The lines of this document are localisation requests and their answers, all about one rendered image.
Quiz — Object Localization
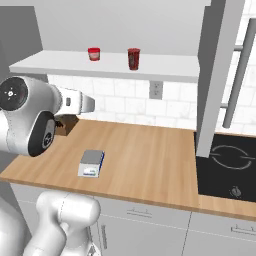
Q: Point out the grey bar door handle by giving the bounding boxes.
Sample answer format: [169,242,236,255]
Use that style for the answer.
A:
[219,17,256,130]

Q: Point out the grey cabinet door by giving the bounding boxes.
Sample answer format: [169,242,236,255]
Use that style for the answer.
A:
[194,0,246,159]

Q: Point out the small red yogurt cup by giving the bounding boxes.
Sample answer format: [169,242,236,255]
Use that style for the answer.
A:
[87,47,101,62]

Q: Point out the grey drawer handle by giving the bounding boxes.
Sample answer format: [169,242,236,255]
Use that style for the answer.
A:
[126,207,153,218]
[230,224,256,236]

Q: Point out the dark red tall cup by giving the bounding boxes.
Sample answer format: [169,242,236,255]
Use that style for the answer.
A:
[127,47,141,71]

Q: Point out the grey drawer front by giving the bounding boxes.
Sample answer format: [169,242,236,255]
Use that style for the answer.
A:
[189,211,256,247]
[94,196,193,232]

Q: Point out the grey wall cabinet with shelf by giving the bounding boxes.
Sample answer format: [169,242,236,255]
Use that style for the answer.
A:
[9,0,213,84]

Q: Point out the grey wall socket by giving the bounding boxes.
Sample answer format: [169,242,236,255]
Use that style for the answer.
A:
[148,80,164,101]

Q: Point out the black hob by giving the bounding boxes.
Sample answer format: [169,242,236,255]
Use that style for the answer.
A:
[194,132,256,204]

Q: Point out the grey base cupboard door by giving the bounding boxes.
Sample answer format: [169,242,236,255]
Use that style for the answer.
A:
[90,214,191,256]
[182,229,256,256]

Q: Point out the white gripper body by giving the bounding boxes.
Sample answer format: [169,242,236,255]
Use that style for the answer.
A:
[79,94,96,115]

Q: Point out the grey cupboard door handle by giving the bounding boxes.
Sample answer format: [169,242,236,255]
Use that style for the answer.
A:
[100,223,108,251]

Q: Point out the white digital scale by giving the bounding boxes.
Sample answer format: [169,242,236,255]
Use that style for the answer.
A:
[77,149,106,179]

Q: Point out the brown wooden box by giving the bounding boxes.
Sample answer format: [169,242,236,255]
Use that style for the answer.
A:
[54,114,80,138]

